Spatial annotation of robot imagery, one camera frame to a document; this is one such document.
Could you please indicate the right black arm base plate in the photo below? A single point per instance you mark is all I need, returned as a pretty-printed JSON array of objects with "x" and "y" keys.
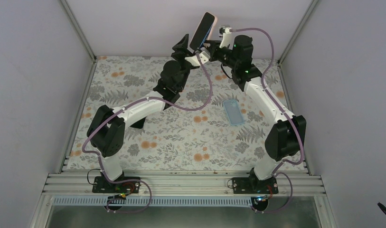
[{"x": 246, "y": 185}]

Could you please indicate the black smartphone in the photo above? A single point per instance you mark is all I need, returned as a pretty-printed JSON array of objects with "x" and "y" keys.
[{"x": 138, "y": 124}]

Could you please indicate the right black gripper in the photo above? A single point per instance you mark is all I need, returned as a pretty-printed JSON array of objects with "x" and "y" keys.
[{"x": 213, "y": 46}]

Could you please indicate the aluminium mounting rail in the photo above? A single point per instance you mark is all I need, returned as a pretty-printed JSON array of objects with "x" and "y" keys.
[{"x": 185, "y": 183}]

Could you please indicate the floral patterned table mat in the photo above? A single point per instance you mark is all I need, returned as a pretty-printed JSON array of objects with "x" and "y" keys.
[{"x": 196, "y": 136}]

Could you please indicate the light blue phone case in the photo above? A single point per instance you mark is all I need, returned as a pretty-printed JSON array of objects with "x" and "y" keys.
[{"x": 233, "y": 112}]

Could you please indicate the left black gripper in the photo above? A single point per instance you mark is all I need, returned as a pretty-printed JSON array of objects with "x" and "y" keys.
[{"x": 181, "y": 49}]

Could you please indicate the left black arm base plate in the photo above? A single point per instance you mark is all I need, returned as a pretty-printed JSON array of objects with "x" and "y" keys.
[{"x": 128, "y": 185}]

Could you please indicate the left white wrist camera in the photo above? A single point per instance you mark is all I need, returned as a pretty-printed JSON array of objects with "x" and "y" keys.
[{"x": 198, "y": 60}]

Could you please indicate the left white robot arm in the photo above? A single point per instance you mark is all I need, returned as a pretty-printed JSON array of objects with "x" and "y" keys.
[{"x": 107, "y": 129}]

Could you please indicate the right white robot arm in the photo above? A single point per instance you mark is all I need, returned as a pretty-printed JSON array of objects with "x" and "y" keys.
[{"x": 285, "y": 142}]

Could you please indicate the phone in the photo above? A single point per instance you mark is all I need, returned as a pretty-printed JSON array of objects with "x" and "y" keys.
[{"x": 201, "y": 31}]

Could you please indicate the slotted grey cable duct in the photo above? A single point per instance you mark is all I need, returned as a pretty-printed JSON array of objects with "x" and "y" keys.
[{"x": 160, "y": 201}]

